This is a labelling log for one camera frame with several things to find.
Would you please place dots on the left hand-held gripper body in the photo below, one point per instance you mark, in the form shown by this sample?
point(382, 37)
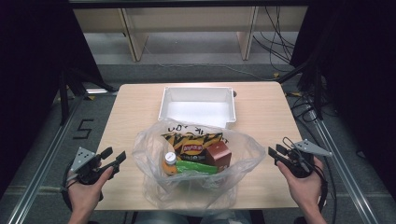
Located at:
point(81, 158)

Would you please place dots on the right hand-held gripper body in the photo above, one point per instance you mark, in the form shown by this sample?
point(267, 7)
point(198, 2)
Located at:
point(308, 148)

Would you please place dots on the clear plastic bag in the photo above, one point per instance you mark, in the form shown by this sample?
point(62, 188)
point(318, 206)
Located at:
point(152, 146)

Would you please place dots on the orange drink bottle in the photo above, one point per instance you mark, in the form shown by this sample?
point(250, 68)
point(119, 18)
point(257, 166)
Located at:
point(170, 158)

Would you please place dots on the brown carton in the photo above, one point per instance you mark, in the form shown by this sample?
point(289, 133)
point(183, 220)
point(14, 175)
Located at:
point(219, 154)

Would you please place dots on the black yellow chips bag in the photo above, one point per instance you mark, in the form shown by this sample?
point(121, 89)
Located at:
point(191, 146)

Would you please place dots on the green snack packet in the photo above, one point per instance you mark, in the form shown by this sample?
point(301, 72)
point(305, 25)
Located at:
point(196, 167)

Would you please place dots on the white plastic box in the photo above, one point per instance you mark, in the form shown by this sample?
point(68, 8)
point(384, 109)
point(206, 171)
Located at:
point(199, 105)

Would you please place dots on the person's left hand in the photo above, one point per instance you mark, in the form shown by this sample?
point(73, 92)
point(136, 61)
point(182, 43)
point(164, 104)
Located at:
point(84, 196)

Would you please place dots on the person's right hand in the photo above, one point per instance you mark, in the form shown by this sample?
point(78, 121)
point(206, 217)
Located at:
point(306, 189)

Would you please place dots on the black metal stand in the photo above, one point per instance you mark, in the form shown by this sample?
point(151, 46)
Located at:
point(317, 93)
point(63, 99)

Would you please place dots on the black curtain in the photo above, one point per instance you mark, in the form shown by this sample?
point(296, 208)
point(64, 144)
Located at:
point(31, 77)
point(361, 77)

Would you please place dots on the beige wooden desk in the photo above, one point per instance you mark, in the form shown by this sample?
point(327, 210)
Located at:
point(193, 18)

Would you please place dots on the aluminium floor rail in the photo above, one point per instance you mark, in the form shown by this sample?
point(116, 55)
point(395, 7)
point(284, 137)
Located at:
point(40, 174)
point(345, 174)

